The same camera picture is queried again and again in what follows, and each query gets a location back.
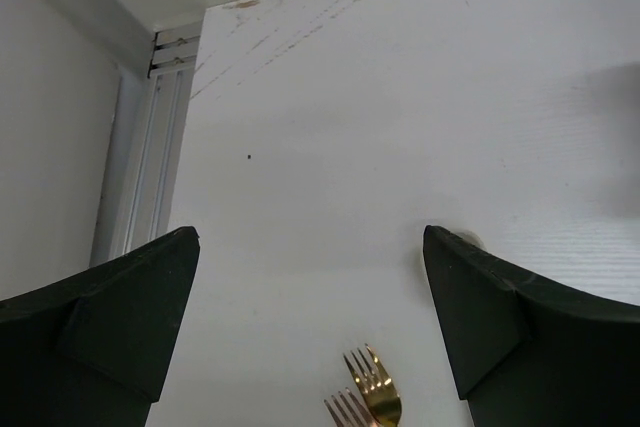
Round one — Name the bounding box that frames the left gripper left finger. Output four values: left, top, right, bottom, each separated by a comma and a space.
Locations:
1, 226, 200, 426

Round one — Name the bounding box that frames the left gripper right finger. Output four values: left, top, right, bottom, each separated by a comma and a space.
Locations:
423, 225, 639, 426

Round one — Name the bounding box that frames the rose gold fork green handle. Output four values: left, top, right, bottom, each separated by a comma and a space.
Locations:
323, 388, 378, 427

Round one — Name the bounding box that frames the aluminium frame left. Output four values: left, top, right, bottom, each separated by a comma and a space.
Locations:
90, 21, 203, 266

